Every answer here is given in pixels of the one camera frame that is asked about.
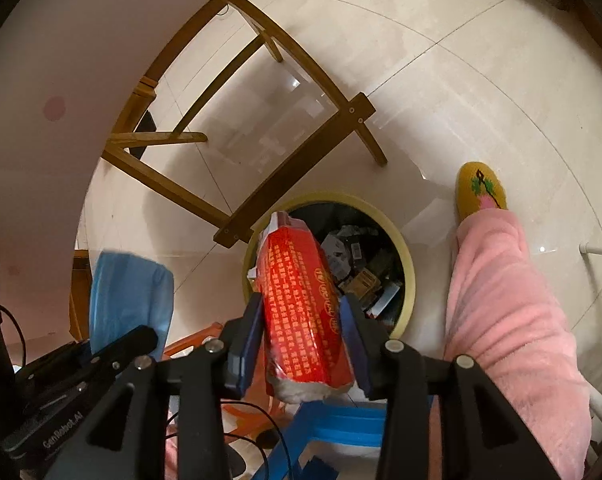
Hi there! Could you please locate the yellow rimmed bin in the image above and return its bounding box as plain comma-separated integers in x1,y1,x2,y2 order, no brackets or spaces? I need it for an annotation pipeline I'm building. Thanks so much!
242,191,416,337

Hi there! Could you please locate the blue packet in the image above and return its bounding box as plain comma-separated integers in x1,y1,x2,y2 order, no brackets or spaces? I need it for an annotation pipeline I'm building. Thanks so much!
88,250,175,361

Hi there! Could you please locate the orange plastic frame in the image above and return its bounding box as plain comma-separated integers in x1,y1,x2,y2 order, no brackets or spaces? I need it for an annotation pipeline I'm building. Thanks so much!
163,321,284,437

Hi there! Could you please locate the white metal rack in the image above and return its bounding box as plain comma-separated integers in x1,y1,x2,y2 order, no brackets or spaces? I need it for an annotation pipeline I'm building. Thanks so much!
578,241,602,433

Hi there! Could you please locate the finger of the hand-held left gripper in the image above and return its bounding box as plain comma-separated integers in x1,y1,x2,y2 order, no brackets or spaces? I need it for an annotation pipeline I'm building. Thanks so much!
88,325,159,376

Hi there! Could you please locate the black cable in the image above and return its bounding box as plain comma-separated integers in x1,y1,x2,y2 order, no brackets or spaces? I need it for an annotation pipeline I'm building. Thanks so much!
220,400,294,480

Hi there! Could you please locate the blue plastic stool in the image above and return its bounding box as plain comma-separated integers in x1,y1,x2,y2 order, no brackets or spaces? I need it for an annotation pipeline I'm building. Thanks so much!
276,394,438,480

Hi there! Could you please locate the person's pink trouser leg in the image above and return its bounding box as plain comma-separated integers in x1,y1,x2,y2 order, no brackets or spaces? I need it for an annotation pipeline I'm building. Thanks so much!
428,210,594,480

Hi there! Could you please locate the yellow embroidered slipper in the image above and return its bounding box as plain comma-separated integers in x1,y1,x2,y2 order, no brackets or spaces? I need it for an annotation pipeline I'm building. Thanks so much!
454,161,510,222

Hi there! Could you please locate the red printed packet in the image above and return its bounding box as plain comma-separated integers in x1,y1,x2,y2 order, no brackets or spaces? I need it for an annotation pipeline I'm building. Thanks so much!
253,210,356,404

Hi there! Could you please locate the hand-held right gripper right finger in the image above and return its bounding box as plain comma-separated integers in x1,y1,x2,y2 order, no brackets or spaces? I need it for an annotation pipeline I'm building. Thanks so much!
341,298,546,480

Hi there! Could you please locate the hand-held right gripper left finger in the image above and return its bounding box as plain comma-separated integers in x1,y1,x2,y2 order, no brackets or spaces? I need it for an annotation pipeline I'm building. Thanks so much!
43,292,266,480

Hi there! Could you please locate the pile of discarded packets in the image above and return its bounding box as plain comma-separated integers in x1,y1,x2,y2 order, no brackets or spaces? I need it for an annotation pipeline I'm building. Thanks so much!
318,224,406,322

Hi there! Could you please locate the wooden table frame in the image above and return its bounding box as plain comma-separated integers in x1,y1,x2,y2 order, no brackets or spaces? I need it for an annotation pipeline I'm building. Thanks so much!
70,0,389,341

